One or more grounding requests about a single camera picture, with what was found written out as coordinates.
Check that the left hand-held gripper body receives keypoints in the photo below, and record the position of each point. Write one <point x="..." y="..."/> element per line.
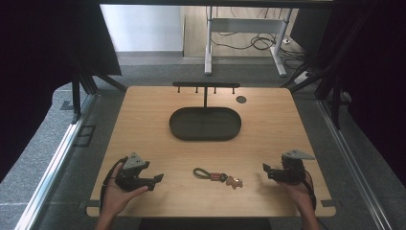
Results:
<point x="130" y="175"/>

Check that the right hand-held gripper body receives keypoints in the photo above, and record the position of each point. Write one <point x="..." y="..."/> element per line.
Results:
<point x="293" y="171"/>

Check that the person's right hand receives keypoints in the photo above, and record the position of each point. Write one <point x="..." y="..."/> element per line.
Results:
<point x="297" y="195"/>

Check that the person's left hand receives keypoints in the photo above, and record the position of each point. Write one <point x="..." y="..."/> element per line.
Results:
<point x="115" y="197"/>

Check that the black round table grommet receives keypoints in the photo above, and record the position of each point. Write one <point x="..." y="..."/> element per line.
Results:
<point x="241" y="99"/>

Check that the black key rack with tray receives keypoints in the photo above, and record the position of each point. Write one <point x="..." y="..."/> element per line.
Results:
<point x="205" y="124"/>

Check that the black metal stand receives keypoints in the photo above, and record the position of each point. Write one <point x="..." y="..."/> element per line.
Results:
<point x="76" y="96"/>
<point x="335" y="102"/>

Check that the white power strip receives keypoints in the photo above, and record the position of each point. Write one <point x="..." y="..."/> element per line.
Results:
<point x="302" y="77"/>

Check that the black curtain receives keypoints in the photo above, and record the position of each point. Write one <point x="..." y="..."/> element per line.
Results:
<point x="376" y="80"/>
<point x="32" y="80"/>

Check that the aluminium rail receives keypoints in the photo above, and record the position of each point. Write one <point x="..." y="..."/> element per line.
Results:
<point x="51" y="172"/>
<point x="354" y="166"/>

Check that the white metal desk frame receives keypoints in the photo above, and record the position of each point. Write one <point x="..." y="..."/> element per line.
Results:
<point x="245" y="25"/>

